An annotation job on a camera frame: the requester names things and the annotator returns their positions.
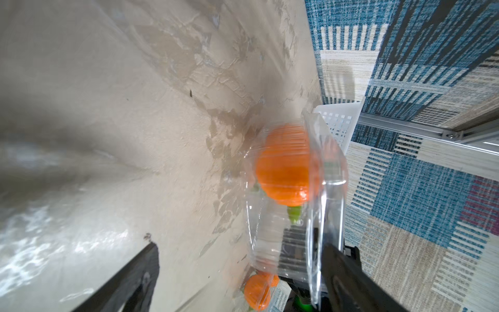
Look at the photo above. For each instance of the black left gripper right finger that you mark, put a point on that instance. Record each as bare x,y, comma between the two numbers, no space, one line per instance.
348,287

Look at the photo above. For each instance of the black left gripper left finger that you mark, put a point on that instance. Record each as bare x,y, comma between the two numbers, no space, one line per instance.
130,289

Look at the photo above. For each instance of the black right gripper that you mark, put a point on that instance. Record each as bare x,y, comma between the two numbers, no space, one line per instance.
292,269

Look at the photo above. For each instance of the orange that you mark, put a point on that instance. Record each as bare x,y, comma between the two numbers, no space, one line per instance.
259,289
287,169

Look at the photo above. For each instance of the clear clamshell container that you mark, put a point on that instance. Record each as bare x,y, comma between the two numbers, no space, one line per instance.
322,216

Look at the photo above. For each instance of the white plastic perforated basket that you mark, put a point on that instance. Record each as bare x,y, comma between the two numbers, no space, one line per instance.
341,119

